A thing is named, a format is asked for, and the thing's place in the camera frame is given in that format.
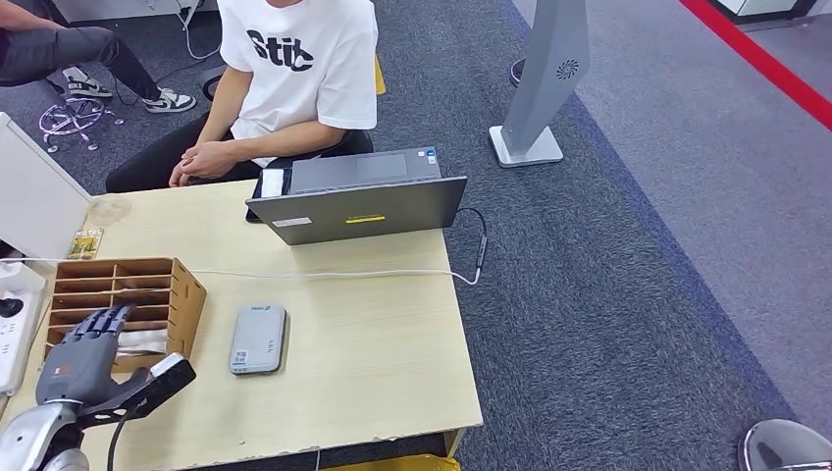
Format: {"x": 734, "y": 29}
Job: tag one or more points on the white card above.
{"x": 273, "y": 183}

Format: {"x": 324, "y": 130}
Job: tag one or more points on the person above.
{"x": 299, "y": 97}
{"x": 52, "y": 49}

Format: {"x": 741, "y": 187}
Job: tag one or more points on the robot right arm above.
{"x": 780, "y": 448}

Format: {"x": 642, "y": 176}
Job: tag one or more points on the grey card reader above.
{"x": 257, "y": 338}

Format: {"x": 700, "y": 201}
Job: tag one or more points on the grey kiosk stand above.
{"x": 546, "y": 65}

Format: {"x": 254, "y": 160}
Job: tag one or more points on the person's right forearm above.
{"x": 214, "y": 123}

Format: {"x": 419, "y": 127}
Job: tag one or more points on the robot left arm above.
{"x": 26, "y": 435}

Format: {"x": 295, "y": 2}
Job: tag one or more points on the white power strip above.
{"x": 19, "y": 351}

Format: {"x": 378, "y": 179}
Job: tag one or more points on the wooden card organizer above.
{"x": 182, "y": 305}

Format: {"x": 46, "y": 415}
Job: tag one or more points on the black phone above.
{"x": 255, "y": 188}

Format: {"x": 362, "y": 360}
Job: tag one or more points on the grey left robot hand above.
{"x": 75, "y": 377}

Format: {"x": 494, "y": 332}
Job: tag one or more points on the grey laptop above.
{"x": 357, "y": 211}

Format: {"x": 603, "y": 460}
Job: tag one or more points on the person's right hand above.
{"x": 177, "y": 175}

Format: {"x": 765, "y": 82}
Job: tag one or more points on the chrome stool base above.
{"x": 77, "y": 120}

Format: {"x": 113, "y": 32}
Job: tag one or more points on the clear round disc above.
{"x": 109, "y": 211}

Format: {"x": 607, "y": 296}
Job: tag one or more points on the person's left forearm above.
{"x": 286, "y": 140}

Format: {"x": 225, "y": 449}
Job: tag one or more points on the white rolled cloth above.
{"x": 143, "y": 348}
{"x": 146, "y": 337}

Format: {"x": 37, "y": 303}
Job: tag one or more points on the person's left hand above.
{"x": 211, "y": 159}

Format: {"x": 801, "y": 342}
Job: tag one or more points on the white cabinet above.
{"x": 130, "y": 8}
{"x": 760, "y": 8}

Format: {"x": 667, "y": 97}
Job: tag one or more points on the dark round base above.
{"x": 517, "y": 71}

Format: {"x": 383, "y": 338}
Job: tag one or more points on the yellow panel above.
{"x": 379, "y": 78}

